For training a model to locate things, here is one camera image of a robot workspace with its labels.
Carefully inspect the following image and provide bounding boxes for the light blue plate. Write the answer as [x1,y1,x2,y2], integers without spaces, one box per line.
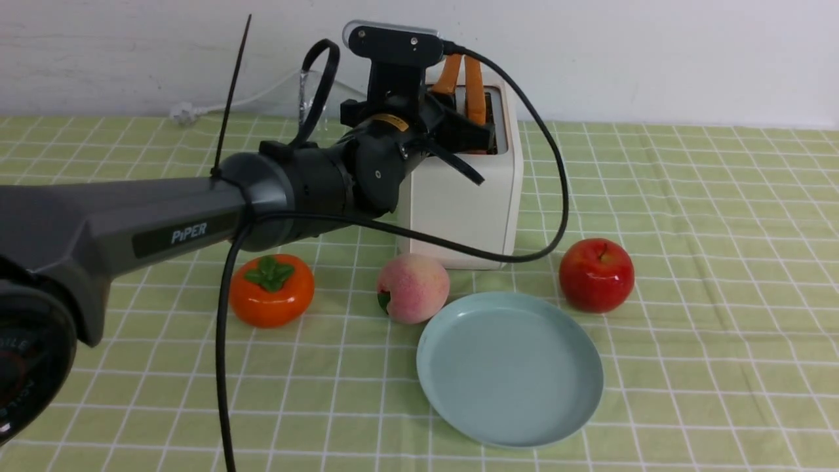
[416,292,605,449]

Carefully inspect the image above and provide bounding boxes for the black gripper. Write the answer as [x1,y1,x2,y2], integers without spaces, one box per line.
[340,92,496,185]

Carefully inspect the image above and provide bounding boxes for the black cable tie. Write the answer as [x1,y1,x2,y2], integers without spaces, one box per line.
[210,13,252,180]

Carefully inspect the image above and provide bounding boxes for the orange persimmon with green leaf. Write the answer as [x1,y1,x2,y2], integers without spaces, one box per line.
[228,254,315,328]

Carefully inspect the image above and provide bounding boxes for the red apple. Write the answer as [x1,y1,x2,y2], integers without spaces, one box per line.
[558,238,636,313]

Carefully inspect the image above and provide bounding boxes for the black camera cable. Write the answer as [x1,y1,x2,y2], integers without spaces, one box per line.
[215,41,570,472]

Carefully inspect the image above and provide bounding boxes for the white two-slot toaster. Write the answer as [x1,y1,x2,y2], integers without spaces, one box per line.
[396,71,524,255]

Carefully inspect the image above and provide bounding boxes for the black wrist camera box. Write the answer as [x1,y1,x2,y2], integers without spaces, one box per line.
[342,19,444,108]

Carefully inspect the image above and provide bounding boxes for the green checked tablecloth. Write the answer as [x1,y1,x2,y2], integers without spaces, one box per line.
[1,116,838,471]

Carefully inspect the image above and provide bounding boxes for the white toaster power cord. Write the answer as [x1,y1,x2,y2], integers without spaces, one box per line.
[170,66,371,127]

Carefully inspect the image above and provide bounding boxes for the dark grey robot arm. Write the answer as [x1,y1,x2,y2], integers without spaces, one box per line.
[1,93,495,443]

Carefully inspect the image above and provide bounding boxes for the pink peach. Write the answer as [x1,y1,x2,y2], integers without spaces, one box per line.
[376,254,450,325]

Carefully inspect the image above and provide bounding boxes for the toast slice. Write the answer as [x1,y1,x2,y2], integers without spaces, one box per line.
[464,56,486,127]
[429,54,462,96]

